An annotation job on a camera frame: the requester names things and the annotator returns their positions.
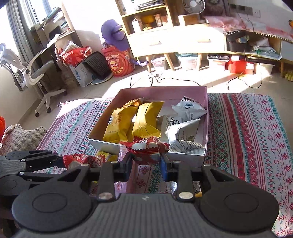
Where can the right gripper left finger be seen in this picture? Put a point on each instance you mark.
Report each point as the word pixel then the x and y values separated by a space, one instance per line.
pixel 110 173

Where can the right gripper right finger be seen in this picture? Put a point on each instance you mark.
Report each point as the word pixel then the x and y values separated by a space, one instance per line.
pixel 180 173

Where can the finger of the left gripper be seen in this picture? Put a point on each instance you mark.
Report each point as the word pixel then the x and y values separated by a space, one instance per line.
pixel 23 155

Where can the pink snack packet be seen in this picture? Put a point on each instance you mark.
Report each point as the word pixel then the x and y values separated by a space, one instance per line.
pixel 130 170

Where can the red white candy packet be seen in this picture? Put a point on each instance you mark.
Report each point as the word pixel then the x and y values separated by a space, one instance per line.
pixel 145 151

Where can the yellow waffle sandwich packet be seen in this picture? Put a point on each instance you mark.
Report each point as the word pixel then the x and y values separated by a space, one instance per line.
pixel 119 124

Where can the white pecan packet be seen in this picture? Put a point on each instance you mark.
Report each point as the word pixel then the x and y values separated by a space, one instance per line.
pixel 189 109
pixel 185 131

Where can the orange snack bar packet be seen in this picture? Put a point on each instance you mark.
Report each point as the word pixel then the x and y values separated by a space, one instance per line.
pixel 134 103

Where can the white blue snack packet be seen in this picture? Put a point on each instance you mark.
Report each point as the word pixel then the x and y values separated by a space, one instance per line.
pixel 166 121

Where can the beige knitted cushion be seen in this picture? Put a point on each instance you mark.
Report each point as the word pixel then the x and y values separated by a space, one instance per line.
pixel 16 138

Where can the patterned red green cloth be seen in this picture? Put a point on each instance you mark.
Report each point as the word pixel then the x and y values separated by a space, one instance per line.
pixel 246 138

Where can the pink cardboard box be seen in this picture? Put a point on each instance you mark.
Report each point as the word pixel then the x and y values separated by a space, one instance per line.
pixel 177 115

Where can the white office chair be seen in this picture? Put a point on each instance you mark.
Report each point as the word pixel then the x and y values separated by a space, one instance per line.
pixel 24 76

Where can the white cardboard box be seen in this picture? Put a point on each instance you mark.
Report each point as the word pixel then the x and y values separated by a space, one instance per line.
pixel 82 74

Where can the red printed gift bag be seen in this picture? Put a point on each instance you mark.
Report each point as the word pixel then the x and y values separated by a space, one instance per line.
pixel 119 61

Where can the red plastic bag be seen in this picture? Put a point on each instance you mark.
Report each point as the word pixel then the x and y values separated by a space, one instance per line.
pixel 75 56

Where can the black mesh basket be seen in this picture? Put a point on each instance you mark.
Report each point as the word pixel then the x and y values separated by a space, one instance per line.
pixel 97 64

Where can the red storage box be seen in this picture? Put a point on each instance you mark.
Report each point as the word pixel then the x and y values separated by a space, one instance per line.
pixel 238 64

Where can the wooden desk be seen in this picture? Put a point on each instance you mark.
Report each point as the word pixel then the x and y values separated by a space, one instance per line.
pixel 55 31

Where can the purple plush toy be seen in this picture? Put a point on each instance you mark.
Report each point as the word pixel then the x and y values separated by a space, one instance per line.
pixel 115 39

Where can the wooden shelf cabinet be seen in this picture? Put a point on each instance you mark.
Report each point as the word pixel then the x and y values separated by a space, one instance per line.
pixel 180 34

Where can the white desk fan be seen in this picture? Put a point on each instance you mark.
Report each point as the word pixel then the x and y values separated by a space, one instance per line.
pixel 194 6

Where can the framed cat picture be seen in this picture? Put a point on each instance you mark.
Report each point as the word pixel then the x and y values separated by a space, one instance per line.
pixel 216 8

